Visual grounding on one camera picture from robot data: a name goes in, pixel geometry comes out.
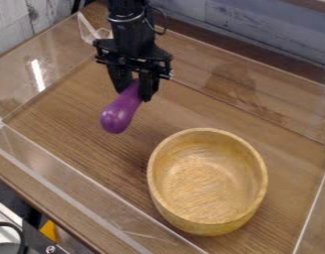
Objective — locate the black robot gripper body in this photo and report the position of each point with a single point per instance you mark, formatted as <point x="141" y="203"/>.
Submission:
<point x="132" y="47"/>

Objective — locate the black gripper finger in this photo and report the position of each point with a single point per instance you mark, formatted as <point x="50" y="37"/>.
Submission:
<point x="149" y="81"/>
<point x="120" y="76"/>

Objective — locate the purple toy eggplant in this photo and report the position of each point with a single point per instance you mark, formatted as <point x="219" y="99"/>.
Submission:
<point x="118" y="112"/>

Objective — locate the brown wooden bowl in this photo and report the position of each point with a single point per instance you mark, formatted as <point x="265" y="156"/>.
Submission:
<point x="207" y="179"/>

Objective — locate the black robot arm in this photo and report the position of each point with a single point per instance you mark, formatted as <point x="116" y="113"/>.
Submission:
<point x="128" y="9"/>

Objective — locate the black device with yellow part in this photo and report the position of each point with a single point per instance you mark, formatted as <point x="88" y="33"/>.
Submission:
<point x="24" y="215"/>

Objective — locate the clear acrylic corner bracket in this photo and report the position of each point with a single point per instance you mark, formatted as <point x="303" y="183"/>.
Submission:
<point x="89" y="33"/>

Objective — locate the clear acrylic tray enclosure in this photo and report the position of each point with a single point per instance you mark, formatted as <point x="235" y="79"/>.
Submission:
<point x="82" y="176"/>

